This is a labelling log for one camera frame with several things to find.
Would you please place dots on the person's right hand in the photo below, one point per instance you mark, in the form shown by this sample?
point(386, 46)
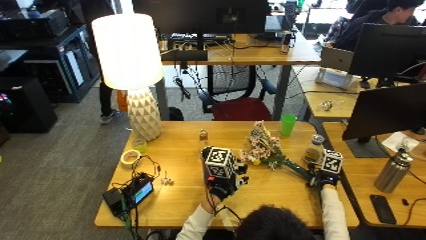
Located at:
point(328, 180)

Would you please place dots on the person's left hand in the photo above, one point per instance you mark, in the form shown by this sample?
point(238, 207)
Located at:
point(224, 189)

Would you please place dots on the pink white flower bouquet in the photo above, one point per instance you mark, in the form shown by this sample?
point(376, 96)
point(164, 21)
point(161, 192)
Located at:
point(264, 146)

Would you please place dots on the left glove white marker cube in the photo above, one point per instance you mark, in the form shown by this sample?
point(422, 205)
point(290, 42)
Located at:
point(220, 161)

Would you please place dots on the glove white marker cube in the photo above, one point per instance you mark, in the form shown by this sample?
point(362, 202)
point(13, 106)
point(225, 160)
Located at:
point(332, 162)
point(220, 161)

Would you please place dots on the right glove white marker cube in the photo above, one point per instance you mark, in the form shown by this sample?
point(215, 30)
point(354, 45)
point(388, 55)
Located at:
point(332, 162)

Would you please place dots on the glass bottle silver cap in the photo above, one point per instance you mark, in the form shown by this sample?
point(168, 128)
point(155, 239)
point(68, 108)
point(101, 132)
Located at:
point(314, 150)

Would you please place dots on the small clear bottle brown cap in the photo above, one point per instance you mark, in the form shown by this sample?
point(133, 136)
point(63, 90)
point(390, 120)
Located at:
point(203, 136)

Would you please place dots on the small white connector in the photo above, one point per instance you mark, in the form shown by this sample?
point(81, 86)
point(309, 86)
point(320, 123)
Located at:
point(167, 181)

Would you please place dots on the green plastic cup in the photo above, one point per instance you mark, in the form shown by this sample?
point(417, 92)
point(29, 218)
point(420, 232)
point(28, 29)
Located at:
point(288, 125)

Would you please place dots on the black smartphone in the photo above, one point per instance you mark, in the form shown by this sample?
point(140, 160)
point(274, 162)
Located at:
point(382, 209)

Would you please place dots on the stainless steel water bottle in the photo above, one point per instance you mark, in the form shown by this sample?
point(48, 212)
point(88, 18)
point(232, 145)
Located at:
point(393, 170)

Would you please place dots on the red office chair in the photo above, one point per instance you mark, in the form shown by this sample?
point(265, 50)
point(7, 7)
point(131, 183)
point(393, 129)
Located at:
point(241, 108)

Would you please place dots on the small black dongle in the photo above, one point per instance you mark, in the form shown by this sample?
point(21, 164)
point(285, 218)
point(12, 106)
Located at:
point(405, 201)

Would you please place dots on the white paper sheet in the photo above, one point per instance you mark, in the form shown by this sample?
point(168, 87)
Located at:
point(400, 141)

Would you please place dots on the clear plastic wrapper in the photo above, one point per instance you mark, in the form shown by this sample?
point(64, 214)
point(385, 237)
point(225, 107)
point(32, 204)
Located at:
point(329, 105)

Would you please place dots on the black device with screen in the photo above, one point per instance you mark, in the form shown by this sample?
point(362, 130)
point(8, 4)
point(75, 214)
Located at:
point(139, 191)

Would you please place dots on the beige tape roll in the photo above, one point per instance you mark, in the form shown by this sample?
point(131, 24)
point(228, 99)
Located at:
point(129, 157)

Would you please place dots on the large black monitor with stand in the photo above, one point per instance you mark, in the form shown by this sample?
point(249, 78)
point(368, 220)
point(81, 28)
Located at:
point(386, 111)

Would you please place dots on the black box device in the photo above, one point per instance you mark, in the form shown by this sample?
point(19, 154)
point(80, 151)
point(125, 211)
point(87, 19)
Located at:
point(113, 201)

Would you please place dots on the silver laptop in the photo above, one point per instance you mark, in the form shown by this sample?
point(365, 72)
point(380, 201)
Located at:
point(337, 59)

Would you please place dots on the wooden desk with grey legs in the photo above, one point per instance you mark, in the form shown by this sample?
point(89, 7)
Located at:
point(261, 51)

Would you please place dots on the black monitor beside laptop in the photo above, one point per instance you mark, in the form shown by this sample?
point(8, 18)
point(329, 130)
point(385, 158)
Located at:
point(388, 51)

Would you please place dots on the white table lamp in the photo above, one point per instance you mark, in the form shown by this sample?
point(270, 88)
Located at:
point(131, 56)

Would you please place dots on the black monitor on wooden desk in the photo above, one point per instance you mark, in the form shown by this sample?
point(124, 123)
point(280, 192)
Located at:
point(201, 15)

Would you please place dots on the black computer tower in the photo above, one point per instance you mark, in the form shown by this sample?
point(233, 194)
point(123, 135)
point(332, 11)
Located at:
point(27, 104)

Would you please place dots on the black shelf cabinet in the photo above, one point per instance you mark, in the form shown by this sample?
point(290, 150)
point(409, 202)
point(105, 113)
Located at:
point(57, 63)

